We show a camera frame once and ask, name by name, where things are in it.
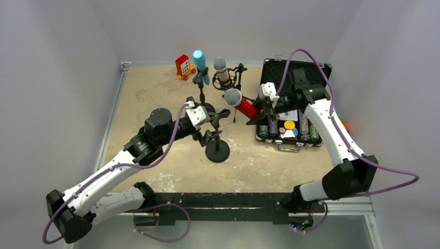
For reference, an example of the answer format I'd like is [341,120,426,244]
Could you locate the red glitter microphone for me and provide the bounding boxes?
[224,88,259,119]

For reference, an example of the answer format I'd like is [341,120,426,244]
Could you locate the rhinestone silver microphone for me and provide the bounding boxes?
[212,57,235,92]

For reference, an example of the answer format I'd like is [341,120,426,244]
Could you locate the blue toy microphone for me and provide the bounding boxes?
[192,49,210,85]

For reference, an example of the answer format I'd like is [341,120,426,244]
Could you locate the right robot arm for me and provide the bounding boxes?
[247,80,377,209]

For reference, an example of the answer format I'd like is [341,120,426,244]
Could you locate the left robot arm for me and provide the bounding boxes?
[46,101,220,244]

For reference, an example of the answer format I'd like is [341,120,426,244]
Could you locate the black poker chip case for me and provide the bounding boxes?
[255,59,326,153]

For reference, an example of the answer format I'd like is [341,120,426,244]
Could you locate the green orange toy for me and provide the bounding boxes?
[339,118,350,133]

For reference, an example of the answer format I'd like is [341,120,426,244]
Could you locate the red toy block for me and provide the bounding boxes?
[175,54,197,81]

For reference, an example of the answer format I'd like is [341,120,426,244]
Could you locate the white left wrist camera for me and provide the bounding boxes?
[185,101,210,129]

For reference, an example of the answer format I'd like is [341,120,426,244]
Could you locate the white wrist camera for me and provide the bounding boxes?
[185,101,210,129]
[258,82,280,108]

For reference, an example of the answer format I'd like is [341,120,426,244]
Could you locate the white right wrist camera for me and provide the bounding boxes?
[258,82,280,108]

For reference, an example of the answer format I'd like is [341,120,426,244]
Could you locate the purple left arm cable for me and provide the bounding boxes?
[42,102,190,245]

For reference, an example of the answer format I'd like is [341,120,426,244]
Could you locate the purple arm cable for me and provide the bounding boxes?
[42,102,190,245]
[276,48,421,234]

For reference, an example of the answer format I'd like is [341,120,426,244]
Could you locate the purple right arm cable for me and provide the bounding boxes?
[276,48,421,234]

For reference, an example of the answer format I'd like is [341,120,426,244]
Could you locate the black tripod shock mount stand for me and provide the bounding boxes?
[211,63,256,123]

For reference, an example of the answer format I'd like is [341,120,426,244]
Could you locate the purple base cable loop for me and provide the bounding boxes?
[133,203,191,243]

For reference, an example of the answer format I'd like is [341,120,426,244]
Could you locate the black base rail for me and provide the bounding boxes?
[134,182,325,226]

